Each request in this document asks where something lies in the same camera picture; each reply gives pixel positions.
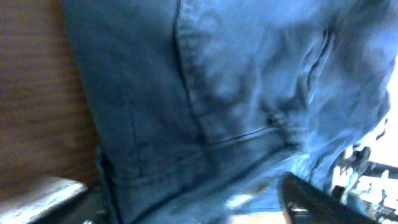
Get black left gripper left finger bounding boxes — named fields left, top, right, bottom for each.
left=1, top=176, right=88, bottom=224

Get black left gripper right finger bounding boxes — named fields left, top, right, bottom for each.
left=281, top=172, right=378, bottom=224

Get navy blue shorts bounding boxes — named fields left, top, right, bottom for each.
left=62, top=0, right=397, bottom=223

